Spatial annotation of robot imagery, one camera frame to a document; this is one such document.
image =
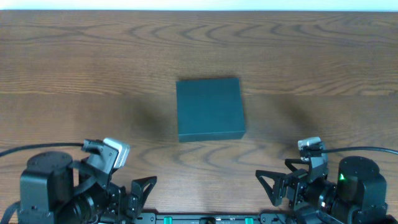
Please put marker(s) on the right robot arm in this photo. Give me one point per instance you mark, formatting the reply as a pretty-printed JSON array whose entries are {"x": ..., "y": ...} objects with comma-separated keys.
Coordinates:
[{"x": 358, "y": 196}]

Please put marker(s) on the dark green box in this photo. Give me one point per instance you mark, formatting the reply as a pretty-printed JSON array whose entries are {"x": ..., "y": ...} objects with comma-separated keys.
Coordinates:
[{"x": 210, "y": 110}]

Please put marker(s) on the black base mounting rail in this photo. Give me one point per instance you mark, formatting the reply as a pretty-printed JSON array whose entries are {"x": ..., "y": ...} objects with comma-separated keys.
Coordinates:
[{"x": 191, "y": 218}]

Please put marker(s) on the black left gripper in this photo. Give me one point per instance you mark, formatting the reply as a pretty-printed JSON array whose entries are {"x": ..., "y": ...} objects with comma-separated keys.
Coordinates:
[{"x": 123, "y": 199}]

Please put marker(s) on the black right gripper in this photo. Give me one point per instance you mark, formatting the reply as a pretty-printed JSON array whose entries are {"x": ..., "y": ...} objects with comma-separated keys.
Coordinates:
[{"x": 292, "y": 185}]

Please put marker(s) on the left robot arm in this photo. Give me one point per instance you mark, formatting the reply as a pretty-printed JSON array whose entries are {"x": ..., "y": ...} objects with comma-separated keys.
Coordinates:
[{"x": 55, "y": 188}]

